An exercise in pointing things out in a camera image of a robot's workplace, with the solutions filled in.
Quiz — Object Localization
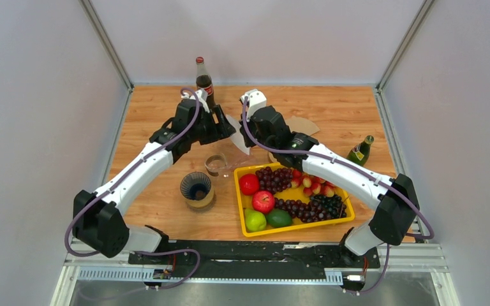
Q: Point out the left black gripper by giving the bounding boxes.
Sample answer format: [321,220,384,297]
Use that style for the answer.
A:
[189,105,237,145]

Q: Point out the white paper coffee filter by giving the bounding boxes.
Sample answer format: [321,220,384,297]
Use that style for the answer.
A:
[226,115,250,155]

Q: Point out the blue glass coffee dripper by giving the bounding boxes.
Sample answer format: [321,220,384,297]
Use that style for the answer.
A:
[180,171,212,200]

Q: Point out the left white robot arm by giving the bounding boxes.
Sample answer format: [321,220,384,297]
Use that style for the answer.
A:
[65,98,236,264]

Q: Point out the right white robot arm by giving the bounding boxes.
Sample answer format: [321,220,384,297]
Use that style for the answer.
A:
[240,103,423,266]

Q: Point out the clear glass dripper cone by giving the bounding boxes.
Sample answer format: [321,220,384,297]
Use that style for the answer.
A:
[225,146,255,171]

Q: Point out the brown paper coffee filter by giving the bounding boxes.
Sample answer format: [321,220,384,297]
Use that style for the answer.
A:
[285,116,320,136]

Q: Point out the cola glass bottle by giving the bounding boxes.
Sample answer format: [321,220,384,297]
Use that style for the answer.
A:
[195,57,216,110]

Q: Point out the small clear glass cup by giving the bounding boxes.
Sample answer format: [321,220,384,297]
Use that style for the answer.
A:
[204,153,230,181]

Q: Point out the red tomato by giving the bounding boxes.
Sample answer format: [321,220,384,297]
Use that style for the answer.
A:
[239,173,260,196]

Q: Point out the upper red grape bunch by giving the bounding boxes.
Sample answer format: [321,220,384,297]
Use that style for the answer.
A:
[255,166,293,194]

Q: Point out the red apple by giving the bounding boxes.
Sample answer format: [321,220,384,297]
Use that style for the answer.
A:
[251,191,275,214]

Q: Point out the yellow plastic tray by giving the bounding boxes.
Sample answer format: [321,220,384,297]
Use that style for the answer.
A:
[234,163,355,237]

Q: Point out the red cherries bunch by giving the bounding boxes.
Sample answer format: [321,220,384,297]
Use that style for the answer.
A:
[290,170,338,198]

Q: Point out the green avocado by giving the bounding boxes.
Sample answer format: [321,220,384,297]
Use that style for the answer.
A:
[266,208,293,228]

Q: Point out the green lime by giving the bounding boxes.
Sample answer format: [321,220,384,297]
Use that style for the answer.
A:
[244,208,267,233]

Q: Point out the lower dark grape bunch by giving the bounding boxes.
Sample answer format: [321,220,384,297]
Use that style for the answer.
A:
[274,195,348,223]

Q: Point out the green glass bottle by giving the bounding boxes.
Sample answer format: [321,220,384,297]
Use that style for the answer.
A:
[346,135,375,166]

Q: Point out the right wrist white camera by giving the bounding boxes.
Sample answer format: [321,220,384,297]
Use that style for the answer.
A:
[240,89,267,120]

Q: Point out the wrist white camera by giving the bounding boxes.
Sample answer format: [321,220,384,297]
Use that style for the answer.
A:
[180,88,211,113]
[240,89,267,120]

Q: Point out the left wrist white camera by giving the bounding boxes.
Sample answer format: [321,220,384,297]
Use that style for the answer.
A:
[180,88,211,113]

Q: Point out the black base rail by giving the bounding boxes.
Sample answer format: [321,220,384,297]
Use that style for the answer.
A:
[128,240,381,280]

